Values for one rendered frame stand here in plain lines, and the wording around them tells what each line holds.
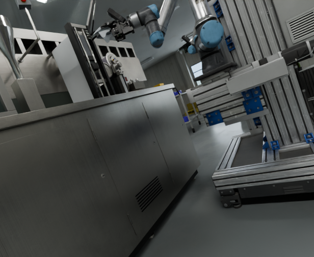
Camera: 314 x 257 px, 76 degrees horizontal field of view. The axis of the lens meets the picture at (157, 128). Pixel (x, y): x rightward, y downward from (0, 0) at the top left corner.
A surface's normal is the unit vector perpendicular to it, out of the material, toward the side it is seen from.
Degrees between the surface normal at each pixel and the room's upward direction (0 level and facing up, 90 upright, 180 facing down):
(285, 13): 90
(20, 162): 90
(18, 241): 90
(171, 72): 90
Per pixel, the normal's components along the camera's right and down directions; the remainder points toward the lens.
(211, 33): -0.03, 0.24
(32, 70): 0.78, -0.26
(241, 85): -0.47, 0.26
